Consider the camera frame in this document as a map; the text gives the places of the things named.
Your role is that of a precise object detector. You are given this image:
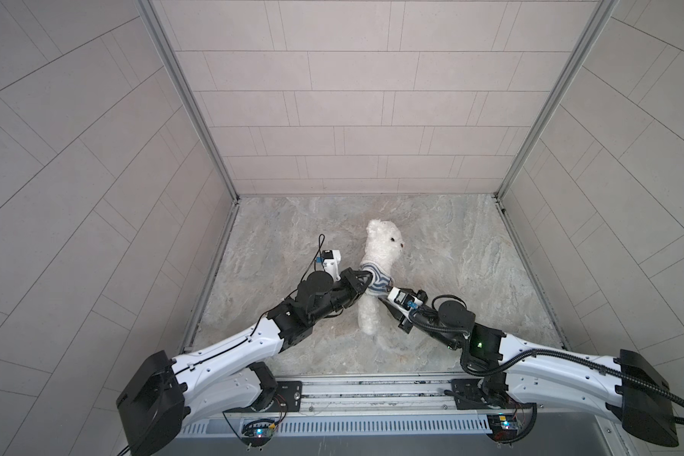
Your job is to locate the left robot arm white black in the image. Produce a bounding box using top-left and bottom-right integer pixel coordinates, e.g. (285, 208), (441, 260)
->
(116, 268), (374, 455)

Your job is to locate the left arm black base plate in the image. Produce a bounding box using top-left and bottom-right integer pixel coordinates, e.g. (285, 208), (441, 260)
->
(229, 381), (303, 413)

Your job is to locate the green circuit board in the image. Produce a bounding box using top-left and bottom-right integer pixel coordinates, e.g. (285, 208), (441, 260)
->
(486, 414), (524, 442)
(241, 418), (279, 448)

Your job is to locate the blue white striped sweater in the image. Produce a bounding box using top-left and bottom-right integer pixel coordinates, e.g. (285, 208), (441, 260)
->
(360, 261), (394, 298)

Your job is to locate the right green circuit board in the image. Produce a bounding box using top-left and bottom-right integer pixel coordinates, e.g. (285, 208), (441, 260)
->
(486, 414), (524, 442)

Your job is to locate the left green circuit board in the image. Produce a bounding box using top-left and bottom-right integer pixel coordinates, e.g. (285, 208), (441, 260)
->
(241, 418), (279, 448)

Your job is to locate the left corner aluminium profile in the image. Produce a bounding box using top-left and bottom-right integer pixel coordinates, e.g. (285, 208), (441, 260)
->
(136, 0), (239, 205)

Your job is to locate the corner aluminium profile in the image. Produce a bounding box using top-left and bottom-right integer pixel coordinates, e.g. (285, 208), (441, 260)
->
(136, 0), (239, 205)
(494, 0), (619, 205)

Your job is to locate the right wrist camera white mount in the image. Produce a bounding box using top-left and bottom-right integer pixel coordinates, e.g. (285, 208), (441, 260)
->
(385, 287), (428, 315)

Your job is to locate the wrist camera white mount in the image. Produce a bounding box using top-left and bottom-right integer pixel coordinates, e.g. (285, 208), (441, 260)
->
(385, 287), (428, 315)
(317, 250), (341, 281)

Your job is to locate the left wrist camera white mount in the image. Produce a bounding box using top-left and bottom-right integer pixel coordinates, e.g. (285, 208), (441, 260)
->
(317, 250), (341, 281)

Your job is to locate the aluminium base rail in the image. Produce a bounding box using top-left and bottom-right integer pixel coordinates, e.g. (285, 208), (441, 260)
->
(138, 372), (614, 420)

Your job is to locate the white teddy bear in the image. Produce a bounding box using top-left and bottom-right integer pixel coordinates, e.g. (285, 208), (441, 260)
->
(357, 220), (405, 336)

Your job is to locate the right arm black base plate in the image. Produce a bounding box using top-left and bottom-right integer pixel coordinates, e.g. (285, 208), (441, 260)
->
(444, 378), (531, 410)

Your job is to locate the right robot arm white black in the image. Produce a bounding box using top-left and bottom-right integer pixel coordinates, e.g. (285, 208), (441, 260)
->
(383, 291), (679, 448)

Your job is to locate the right corner aluminium profile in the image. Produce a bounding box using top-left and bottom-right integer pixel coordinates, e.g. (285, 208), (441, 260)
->
(494, 0), (619, 205)

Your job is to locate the black corrugated cable conduit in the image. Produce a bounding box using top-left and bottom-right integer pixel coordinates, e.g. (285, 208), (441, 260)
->
(407, 304), (684, 429)

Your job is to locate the left camera black cable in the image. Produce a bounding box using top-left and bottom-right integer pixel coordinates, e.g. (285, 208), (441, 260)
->
(295, 233), (327, 286)

